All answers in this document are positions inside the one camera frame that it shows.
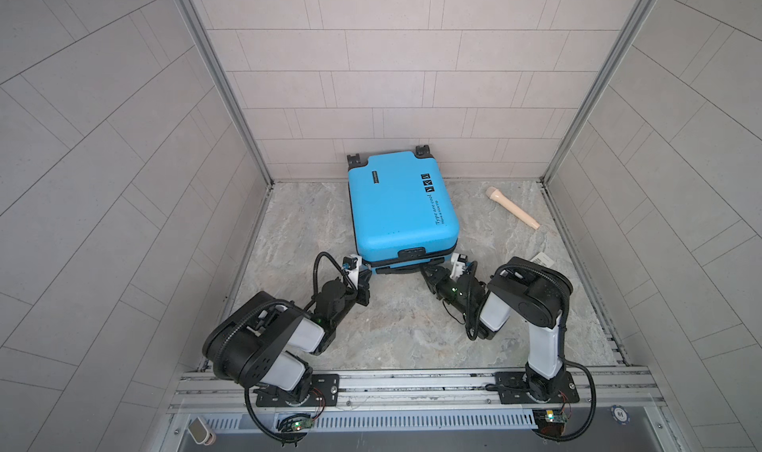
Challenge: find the blue hard-shell suitcase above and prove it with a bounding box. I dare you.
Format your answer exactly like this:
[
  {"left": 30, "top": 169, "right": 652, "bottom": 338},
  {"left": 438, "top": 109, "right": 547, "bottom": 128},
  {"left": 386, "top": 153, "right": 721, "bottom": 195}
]
[{"left": 347, "top": 144, "right": 460, "bottom": 275}]

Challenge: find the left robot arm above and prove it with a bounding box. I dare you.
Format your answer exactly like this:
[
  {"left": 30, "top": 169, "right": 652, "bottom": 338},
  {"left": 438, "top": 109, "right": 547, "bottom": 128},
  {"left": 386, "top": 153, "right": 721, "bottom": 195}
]
[{"left": 202, "top": 265, "right": 372, "bottom": 404}]

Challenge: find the small white remote control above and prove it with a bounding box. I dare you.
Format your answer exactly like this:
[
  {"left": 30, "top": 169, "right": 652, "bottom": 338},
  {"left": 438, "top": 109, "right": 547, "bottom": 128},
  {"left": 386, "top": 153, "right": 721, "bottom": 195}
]
[{"left": 531, "top": 252, "right": 555, "bottom": 267}]

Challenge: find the white ventilation grille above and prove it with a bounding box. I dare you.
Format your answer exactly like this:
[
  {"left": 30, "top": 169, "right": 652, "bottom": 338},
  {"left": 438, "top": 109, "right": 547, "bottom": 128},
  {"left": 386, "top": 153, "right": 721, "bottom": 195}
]
[{"left": 200, "top": 408, "right": 538, "bottom": 433}]

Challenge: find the small white pink object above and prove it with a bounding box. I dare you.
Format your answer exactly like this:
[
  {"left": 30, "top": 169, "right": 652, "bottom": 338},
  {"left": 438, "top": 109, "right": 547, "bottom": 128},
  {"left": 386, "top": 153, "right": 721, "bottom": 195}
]
[{"left": 187, "top": 416, "right": 216, "bottom": 446}]

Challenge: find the round blue white sticker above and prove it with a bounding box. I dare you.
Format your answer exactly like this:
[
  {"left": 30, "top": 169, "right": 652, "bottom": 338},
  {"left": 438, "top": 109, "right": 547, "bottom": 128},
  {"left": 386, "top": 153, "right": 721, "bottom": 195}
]
[{"left": 610, "top": 406, "right": 630, "bottom": 425}]

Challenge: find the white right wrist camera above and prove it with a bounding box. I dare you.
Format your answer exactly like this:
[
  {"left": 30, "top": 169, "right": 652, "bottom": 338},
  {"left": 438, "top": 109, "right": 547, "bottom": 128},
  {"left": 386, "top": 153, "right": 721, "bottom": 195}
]
[{"left": 450, "top": 253, "right": 478, "bottom": 281}]

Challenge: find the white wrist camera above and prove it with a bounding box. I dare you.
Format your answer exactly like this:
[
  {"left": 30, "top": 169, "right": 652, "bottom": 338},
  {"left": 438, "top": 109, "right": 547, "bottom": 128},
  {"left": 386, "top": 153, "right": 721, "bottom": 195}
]
[
  {"left": 450, "top": 253, "right": 478, "bottom": 281},
  {"left": 343, "top": 255, "right": 362, "bottom": 289}
]

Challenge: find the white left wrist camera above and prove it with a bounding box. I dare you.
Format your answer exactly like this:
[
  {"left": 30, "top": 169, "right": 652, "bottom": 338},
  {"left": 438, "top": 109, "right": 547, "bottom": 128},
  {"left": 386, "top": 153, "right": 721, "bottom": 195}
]
[{"left": 343, "top": 255, "right": 362, "bottom": 289}]

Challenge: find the beige wooden handle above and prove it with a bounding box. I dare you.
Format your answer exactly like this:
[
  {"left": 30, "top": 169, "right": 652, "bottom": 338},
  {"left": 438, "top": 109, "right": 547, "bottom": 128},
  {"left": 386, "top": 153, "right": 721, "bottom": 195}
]
[{"left": 485, "top": 186, "right": 541, "bottom": 231}]

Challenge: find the left circuit board with wires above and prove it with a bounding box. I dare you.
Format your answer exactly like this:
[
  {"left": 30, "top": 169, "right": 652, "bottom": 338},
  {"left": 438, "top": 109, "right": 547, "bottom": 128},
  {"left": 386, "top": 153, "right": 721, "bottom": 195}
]
[{"left": 277, "top": 414, "right": 316, "bottom": 434}]

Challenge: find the circuit board with wires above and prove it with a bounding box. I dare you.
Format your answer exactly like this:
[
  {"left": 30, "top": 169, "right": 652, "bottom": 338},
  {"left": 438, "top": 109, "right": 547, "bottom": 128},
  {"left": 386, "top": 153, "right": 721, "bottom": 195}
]
[
  {"left": 277, "top": 414, "right": 316, "bottom": 434},
  {"left": 532, "top": 410, "right": 569, "bottom": 439}
]

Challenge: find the right circuit board with wires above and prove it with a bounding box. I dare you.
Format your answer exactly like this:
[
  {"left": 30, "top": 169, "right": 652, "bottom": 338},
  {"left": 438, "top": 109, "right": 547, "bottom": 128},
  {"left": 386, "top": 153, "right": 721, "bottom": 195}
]
[{"left": 532, "top": 410, "right": 569, "bottom": 439}]

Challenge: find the aluminium mounting rail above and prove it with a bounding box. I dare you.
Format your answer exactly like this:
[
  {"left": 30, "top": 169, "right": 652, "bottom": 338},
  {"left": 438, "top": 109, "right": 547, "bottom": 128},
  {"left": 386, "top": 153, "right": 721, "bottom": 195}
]
[{"left": 169, "top": 365, "right": 665, "bottom": 416}]

